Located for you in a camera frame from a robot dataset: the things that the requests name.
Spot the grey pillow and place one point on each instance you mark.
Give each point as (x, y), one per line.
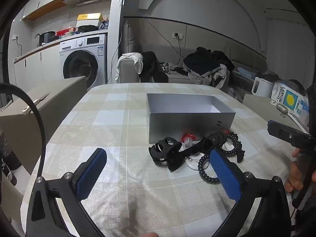
(129, 39)

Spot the yellow cardboard box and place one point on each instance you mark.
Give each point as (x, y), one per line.
(88, 16)

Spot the white kitchen counter cabinet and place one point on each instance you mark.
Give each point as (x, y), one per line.
(34, 66)

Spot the red box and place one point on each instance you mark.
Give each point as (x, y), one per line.
(63, 32)

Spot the grey white garment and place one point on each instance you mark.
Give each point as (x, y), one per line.
(209, 79)

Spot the red tag clear packet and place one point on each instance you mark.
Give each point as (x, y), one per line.
(187, 137)

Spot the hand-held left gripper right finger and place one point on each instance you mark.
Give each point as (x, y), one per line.
(226, 175)

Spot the black garment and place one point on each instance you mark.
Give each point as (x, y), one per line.
(150, 66)

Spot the metal scissors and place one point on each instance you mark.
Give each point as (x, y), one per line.
(37, 102)

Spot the person's right forearm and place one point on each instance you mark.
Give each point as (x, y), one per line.
(306, 223)

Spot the large brown cardboard box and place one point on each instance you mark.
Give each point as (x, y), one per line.
(49, 118)

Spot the light blue cloth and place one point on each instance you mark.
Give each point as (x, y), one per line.
(245, 72)

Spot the grey sofa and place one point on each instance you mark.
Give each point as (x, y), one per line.
(177, 79)

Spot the white wall outlet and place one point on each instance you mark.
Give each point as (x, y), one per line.
(177, 35)

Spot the person's right hand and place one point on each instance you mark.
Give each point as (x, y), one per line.
(291, 177)

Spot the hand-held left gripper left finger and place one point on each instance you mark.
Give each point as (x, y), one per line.
(91, 175)

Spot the white bag yellow circle print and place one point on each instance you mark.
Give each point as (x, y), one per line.
(288, 98)

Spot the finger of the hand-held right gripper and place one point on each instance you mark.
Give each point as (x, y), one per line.
(284, 133)

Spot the black wavy hair clip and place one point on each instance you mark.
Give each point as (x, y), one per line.
(240, 156)

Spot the white electric kettle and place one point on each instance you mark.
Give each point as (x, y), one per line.
(261, 87)

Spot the grey cardboard box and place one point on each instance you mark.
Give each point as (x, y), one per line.
(177, 126)

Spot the black electric pot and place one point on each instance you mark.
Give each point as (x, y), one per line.
(47, 38)

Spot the dark clothes pile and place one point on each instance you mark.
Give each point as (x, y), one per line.
(200, 61)

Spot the white washing machine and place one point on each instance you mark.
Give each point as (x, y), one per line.
(96, 61)

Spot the black claw hair clip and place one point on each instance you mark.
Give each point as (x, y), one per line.
(160, 151)

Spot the white cloth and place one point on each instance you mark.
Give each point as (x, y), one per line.
(137, 60)

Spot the clear plastic disc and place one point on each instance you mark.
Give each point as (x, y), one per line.
(193, 162)

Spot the flat brown cardboard box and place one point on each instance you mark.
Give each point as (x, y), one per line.
(259, 108)

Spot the small silver trinket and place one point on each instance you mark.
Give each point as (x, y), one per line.
(282, 108)

